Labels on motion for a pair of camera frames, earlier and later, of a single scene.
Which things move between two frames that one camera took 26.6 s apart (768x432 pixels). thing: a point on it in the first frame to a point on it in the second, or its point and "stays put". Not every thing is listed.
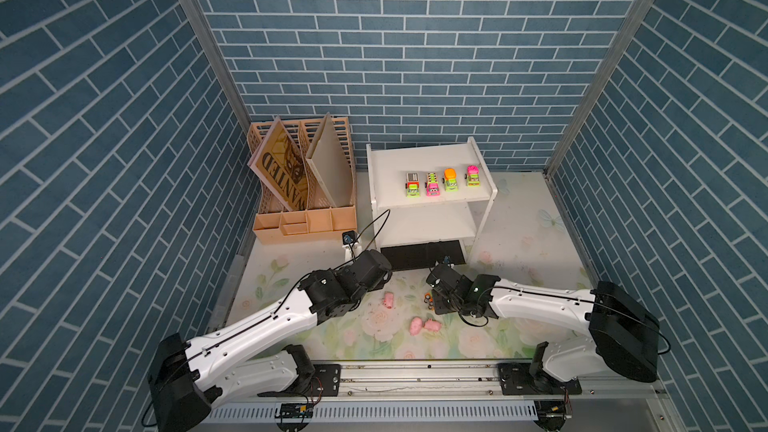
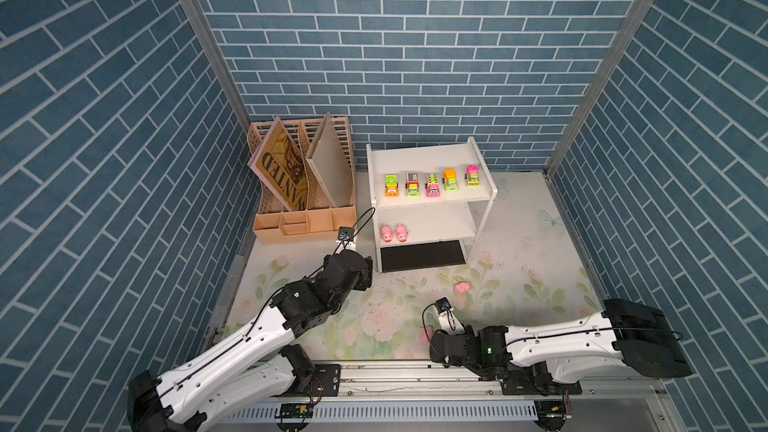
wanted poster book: (279, 161) stays put
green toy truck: (412, 185) stays put
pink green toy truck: (428, 299) to (391, 185)
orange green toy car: (450, 180) stays put
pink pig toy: (388, 300) to (386, 233)
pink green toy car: (472, 176) stays put
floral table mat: (527, 242) stays put
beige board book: (327, 156) stays put
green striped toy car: (432, 185) stays put
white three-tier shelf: (431, 201) stays put
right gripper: (438, 307) to (464, 332)
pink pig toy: (432, 325) to (401, 233)
